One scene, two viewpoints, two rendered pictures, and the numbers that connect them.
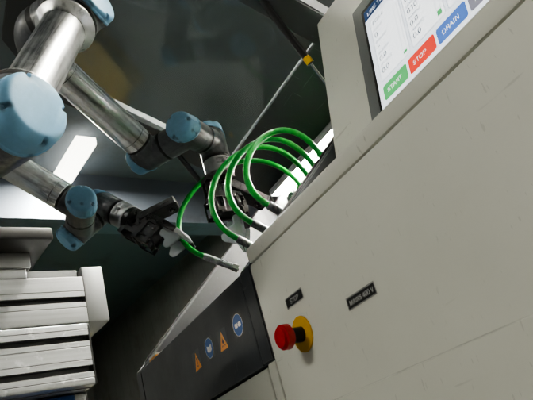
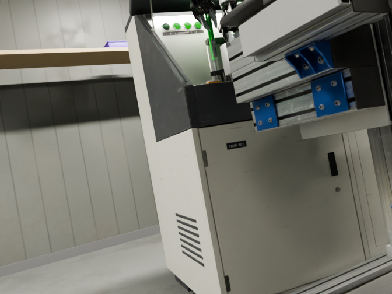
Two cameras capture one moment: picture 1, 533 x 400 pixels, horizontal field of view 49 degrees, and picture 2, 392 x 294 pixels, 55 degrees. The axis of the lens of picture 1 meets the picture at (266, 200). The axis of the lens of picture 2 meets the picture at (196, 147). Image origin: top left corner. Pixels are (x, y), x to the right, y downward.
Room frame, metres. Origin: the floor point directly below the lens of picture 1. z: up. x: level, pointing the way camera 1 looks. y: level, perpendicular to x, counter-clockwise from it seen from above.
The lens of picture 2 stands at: (1.16, 1.80, 0.69)
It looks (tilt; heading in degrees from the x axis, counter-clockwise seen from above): 1 degrees up; 284
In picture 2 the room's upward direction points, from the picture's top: 10 degrees counter-clockwise
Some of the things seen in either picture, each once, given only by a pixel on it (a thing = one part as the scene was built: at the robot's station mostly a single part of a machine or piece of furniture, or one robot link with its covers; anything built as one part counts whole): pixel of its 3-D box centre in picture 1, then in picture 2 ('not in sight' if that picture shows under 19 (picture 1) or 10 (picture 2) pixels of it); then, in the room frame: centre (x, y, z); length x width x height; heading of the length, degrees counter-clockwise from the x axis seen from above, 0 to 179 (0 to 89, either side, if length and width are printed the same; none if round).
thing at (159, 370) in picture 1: (197, 367); (266, 97); (1.24, 0.24, 0.87); 0.62 x 0.04 x 0.16; 34
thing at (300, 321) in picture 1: (291, 336); not in sight; (0.84, 0.02, 0.80); 0.05 x 0.04 x 0.05; 34
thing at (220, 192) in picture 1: (224, 197); (231, 17); (1.33, 0.10, 1.27); 0.09 x 0.08 x 0.12; 124
